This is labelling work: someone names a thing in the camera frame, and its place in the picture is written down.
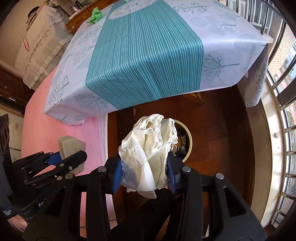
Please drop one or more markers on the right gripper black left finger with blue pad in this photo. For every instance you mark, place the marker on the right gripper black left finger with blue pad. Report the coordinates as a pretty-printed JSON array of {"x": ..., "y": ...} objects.
[{"x": 76, "y": 209}]

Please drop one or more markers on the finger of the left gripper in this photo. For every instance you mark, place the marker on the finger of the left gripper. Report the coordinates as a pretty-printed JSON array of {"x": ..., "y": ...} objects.
[
  {"x": 67, "y": 165},
  {"x": 35, "y": 163}
]

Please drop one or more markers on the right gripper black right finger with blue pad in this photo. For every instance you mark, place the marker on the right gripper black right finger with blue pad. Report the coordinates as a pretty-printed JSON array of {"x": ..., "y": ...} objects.
[{"x": 207, "y": 207}]

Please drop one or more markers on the beige rectangular box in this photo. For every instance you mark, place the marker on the beige rectangular box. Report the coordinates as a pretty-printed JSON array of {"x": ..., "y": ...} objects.
[{"x": 70, "y": 150}]

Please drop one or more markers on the white paper bag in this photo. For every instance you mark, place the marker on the white paper bag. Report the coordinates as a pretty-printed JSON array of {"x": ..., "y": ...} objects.
[{"x": 144, "y": 153}]

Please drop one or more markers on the green paper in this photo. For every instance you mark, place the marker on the green paper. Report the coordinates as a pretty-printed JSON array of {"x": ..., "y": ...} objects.
[{"x": 96, "y": 16}]

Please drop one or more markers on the round blue white trash bin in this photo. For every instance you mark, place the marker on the round blue white trash bin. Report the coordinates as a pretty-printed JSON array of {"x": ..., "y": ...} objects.
[{"x": 182, "y": 149}]

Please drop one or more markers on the person's left hand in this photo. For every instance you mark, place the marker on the person's left hand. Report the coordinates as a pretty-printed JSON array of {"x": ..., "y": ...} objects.
[{"x": 19, "y": 223}]

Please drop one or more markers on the dark wooden door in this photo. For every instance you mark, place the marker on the dark wooden door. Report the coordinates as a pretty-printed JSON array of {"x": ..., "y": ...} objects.
[{"x": 14, "y": 93}]

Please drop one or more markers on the wooden table legs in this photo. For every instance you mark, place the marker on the wooden table legs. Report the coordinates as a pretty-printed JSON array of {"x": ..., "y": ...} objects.
[{"x": 194, "y": 97}]

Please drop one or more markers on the white lace cloth covered furniture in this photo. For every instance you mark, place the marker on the white lace cloth covered furniture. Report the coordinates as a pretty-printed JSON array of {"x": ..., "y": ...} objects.
[{"x": 43, "y": 46}]

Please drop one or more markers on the teal white patterned tablecloth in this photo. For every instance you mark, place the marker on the teal white patterned tablecloth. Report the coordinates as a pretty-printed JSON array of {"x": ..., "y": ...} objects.
[{"x": 142, "y": 51}]

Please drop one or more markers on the wooden dresser with drawers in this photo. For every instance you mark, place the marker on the wooden dresser with drawers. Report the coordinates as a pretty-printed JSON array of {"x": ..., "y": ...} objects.
[{"x": 76, "y": 20}]

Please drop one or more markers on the metal window bars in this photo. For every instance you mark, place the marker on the metal window bars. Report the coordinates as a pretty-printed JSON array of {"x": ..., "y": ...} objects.
[{"x": 274, "y": 191}]

